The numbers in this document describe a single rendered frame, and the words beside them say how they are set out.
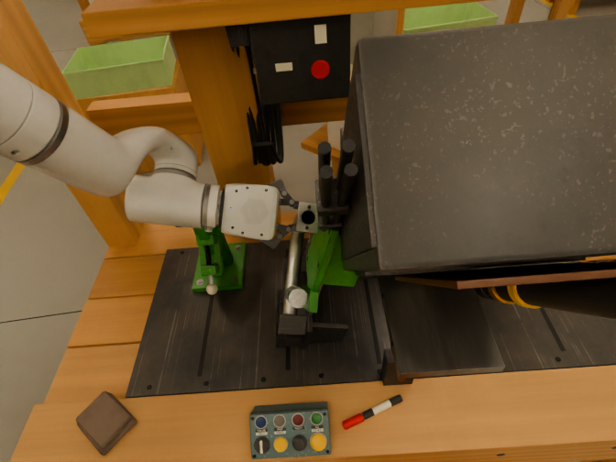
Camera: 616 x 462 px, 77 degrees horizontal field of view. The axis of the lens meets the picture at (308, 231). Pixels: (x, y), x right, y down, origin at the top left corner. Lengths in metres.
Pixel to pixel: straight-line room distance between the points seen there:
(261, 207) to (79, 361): 0.62
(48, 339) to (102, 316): 1.31
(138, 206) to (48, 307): 1.91
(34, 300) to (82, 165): 2.14
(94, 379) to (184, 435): 0.28
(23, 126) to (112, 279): 0.75
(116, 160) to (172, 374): 0.53
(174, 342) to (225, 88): 0.59
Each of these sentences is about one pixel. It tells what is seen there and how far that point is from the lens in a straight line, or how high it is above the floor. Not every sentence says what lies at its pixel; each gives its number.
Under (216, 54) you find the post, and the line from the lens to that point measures 0.87.
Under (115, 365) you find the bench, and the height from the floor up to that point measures 0.88.
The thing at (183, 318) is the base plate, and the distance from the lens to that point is 1.03.
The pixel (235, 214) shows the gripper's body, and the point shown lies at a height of 1.24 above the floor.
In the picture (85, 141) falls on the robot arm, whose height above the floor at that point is 1.46.
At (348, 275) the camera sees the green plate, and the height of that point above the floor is 1.14.
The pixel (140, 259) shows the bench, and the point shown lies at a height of 0.88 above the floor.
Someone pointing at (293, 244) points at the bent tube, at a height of 1.08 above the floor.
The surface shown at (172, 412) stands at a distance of 0.93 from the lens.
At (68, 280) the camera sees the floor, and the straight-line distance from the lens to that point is 2.66.
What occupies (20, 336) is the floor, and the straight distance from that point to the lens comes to 2.56.
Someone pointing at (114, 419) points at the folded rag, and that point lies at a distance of 0.94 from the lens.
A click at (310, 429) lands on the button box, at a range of 0.81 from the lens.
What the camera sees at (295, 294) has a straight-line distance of 0.76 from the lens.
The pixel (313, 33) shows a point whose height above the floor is 1.47.
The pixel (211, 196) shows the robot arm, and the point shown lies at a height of 1.28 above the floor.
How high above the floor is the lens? 1.72
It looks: 46 degrees down
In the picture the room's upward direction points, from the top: 6 degrees counter-clockwise
